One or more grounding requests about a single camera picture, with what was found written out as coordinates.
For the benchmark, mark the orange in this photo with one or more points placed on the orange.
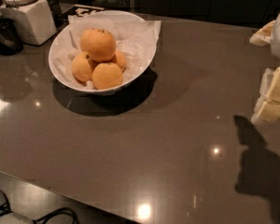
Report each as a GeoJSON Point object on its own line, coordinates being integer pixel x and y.
{"type": "Point", "coordinates": [83, 66]}
{"type": "Point", "coordinates": [106, 76]}
{"type": "Point", "coordinates": [119, 59]}
{"type": "Point", "coordinates": [99, 43]}

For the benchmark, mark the white paper liner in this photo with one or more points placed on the white paper liner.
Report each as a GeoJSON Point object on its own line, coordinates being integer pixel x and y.
{"type": "Point", "coordinates": [103, 53]}

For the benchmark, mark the black round appliance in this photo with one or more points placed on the black round appliance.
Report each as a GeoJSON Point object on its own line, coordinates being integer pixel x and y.
{"type": "Point", "coordinates": [10, 42]}

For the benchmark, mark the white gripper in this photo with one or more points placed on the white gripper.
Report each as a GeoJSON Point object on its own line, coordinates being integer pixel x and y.
{"type": "Point", "coordinates": [268, 107]}

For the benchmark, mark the black patterned tray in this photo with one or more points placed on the black patterned tray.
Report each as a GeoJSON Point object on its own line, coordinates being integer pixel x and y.
{"type": "Point", "coordinates": [81, 11]}

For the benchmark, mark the white ceramic jar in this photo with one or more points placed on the white ceramic jar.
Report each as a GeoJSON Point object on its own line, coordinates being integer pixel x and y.
{"type": "Point", "coordinates": [32, 19]}

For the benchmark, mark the white oval bowl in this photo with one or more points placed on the white oval bowl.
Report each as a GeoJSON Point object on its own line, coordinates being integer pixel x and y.
{"type": "Point", "coordinates": [135, 37]}

